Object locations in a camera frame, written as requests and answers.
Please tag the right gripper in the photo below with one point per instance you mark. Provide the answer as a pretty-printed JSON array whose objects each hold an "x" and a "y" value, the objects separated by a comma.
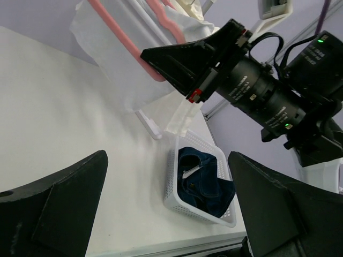
[{"x": 223, "y": 63}]

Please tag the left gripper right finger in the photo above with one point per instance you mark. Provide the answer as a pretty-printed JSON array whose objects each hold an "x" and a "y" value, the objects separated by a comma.
[{"x": 284, "y": 216}]

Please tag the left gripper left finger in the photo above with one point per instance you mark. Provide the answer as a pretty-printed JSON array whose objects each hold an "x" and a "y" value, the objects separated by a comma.
[{"x": 54, "y": 215}]

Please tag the pink hanger with shirt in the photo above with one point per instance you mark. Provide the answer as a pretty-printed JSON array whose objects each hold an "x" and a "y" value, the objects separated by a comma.
[{"x": 139, "y": 26}]

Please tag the white shirt garment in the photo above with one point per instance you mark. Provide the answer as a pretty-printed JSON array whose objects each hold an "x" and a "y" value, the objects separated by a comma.
[{"x": 134, "y": 87}]

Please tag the dark blue denim skirt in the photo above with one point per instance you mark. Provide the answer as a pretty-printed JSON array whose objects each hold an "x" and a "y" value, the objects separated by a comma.
[{"x": 198, "y": 183}]

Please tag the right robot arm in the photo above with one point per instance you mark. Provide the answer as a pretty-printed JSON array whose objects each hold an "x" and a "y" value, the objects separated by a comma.
[{"x": 315, "y": 75}]

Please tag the cream white long garment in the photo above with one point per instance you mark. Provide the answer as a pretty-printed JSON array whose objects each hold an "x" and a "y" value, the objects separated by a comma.
[{"x": 189, "y": 17}]

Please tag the white rack foot right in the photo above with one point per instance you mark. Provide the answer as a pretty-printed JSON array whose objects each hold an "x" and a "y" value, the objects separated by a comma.
[{"x": 149, "y": 125}]

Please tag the white plastic basket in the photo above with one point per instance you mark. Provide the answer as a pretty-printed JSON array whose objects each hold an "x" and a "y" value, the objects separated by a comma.
[{"x": 172, "y": 200}]

